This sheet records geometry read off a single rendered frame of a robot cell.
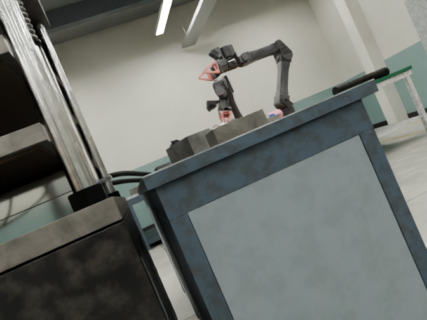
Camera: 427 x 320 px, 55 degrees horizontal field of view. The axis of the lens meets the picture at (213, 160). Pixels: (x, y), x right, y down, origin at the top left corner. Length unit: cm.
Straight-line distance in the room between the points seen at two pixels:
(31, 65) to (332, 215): 87
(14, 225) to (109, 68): 770
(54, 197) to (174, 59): 791
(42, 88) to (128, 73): 806
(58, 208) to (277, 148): 86
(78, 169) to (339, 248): 72
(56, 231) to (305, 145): 67
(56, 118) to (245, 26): 908
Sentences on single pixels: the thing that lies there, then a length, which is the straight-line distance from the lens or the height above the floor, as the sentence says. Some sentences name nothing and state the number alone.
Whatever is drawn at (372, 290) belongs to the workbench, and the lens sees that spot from 125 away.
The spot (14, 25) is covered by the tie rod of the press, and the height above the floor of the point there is 127.
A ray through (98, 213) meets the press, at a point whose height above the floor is 76.
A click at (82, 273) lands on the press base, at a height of 65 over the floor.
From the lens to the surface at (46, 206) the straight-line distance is 162.
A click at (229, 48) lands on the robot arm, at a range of 224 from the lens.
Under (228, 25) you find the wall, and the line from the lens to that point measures 993.
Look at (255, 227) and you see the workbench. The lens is 110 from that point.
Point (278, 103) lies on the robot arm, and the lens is 226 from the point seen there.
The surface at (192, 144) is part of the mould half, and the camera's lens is 175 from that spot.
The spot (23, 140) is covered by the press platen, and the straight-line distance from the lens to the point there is 117.
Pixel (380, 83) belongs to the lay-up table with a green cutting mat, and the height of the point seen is 84.
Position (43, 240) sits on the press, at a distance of 105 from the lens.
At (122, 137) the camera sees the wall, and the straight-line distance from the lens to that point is 884.
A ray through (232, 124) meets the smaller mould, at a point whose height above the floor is 86.
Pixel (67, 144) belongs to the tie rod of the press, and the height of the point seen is 95.
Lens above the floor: 76
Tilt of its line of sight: level
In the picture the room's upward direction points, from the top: 23 degrees counter-clockwise
